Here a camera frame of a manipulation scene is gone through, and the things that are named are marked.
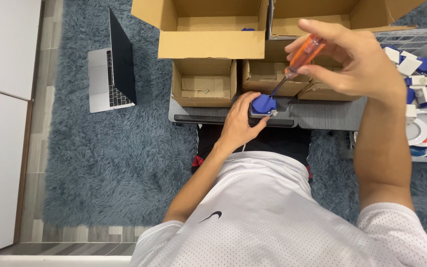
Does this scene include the person's left hand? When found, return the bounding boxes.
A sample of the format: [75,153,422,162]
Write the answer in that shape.
[215,91,272,151]

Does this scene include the person's right hand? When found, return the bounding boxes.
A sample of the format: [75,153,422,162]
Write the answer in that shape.
[285,18,408,103]

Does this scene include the blue and grey socket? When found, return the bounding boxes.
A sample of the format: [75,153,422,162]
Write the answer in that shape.
[249,93,278,119]

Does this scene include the orange handled screwdriver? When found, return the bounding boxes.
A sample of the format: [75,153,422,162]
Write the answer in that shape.
[269,34,326,98]

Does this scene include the black shorts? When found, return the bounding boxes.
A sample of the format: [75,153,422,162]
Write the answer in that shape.
[191,124,313,183]

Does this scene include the large open cardboard box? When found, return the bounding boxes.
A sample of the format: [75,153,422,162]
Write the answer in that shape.
[131,0,270,60]
[268,0,427,41]

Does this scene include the small open cardboard box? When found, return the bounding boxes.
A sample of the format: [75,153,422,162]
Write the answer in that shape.
[242,60,313,97]
[171,58,238,108]
[298,55,363,102]

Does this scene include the pile of white blue sockets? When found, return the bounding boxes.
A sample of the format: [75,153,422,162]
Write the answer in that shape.
[382,45,427,124]

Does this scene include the grey lap table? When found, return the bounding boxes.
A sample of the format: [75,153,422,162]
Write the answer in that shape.
[168,93,368,130]

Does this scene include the small round white ceiling light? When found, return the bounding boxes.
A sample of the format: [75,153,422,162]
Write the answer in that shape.
[406,117,427,147]

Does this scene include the white mesh shirt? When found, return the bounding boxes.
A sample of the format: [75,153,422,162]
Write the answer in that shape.
[128,151,427,267]

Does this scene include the blue shaggy rug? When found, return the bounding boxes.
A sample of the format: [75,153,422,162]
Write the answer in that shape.
[43,0,427,233]

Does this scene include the silver laptop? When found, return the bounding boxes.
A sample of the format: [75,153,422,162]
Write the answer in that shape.
[87,7,137,114]

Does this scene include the white cabinet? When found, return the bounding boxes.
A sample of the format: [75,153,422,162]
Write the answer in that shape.
[0,0,44,259]

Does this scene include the white wire basket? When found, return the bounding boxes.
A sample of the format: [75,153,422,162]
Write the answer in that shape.
[374,27,427,164]

